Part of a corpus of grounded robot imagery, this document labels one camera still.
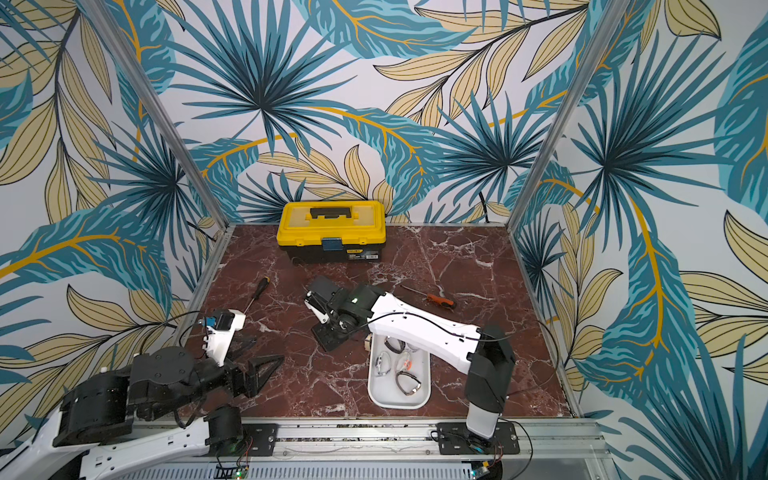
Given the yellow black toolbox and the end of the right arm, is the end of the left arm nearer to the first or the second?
the end of the right arm

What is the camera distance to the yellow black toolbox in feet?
3.18

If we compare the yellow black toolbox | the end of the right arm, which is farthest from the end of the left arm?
the yellow black toolbox
